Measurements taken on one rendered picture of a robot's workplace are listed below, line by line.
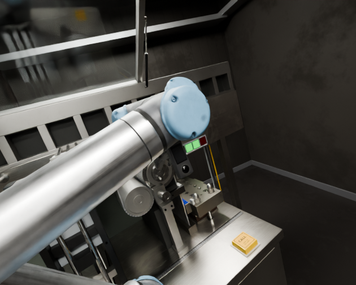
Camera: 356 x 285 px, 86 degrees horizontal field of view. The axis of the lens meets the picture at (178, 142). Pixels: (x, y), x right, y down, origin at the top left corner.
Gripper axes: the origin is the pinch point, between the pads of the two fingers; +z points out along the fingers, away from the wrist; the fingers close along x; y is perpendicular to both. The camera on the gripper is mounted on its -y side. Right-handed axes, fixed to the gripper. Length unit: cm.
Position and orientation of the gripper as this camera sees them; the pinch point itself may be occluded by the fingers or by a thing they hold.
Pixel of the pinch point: (165, 167)
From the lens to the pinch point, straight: 69.3
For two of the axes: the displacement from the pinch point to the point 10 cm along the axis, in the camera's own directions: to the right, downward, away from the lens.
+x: -8.3, 3.4, -4.4
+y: -5.2, -7.6, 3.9
